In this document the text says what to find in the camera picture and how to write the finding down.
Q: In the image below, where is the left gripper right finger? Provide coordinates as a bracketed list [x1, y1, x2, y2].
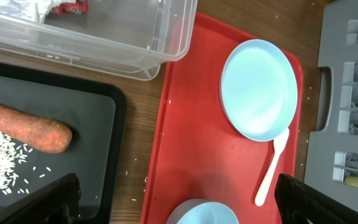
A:
[275, 174, 358, 224]

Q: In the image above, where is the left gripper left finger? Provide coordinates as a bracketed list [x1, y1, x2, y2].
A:
[0, 173, 81, 224]

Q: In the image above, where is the orange carrot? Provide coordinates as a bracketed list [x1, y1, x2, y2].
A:
[0, 105, 73, 154]

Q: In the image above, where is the light blue rice bowl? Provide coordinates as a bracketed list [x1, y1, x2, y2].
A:
[166, 199, 239, 224]

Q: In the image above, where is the light blue plate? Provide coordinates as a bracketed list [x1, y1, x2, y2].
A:
[219, 39, 298, 142]

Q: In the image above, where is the white napkin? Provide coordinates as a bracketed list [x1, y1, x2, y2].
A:
[0, 0, 63, 23]

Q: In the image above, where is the red wrapper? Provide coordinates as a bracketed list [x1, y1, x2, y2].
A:
[51, 0, 88, 14]

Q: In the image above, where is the grey dishwasher rack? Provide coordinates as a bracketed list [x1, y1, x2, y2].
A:
[305, 0, 358, 212]

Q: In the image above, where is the black waste tray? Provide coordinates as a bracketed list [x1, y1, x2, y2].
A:
[0, 63, 127, 223]

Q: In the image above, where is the white plastic spoon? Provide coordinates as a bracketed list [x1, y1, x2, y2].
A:
[254, 128, 290, 207]

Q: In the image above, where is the red serving tray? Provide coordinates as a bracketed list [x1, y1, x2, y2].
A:
[140, 11, 305, 224]

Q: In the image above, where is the clear plastic bin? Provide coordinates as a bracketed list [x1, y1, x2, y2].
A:
[0, 0, 197, 80]

